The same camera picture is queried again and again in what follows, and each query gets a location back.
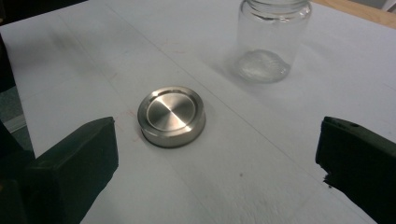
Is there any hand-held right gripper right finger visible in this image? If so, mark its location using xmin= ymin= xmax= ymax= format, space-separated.
xmin=315 ymin=116 xmax=396 ymax=224

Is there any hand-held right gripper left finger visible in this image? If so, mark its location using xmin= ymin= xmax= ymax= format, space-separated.
xmin=0 ymin=116 xmax=120 ymax=224

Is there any round steel jar lid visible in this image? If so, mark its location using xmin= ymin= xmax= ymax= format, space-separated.
xmin=136 ymin=85 xmax=207 ymax=149

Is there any clear glass jar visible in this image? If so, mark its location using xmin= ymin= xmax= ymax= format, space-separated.
xmin=233 ymin=0 xmax=313 ymax=84

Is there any wooden table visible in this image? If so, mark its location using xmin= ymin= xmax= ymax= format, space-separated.
xmin=311 ymin=0 xmax=396 ymax=31

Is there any aluminium floor rail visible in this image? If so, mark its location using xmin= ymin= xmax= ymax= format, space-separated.
xmin=2 ymin=113 xmax=28 ymax=133

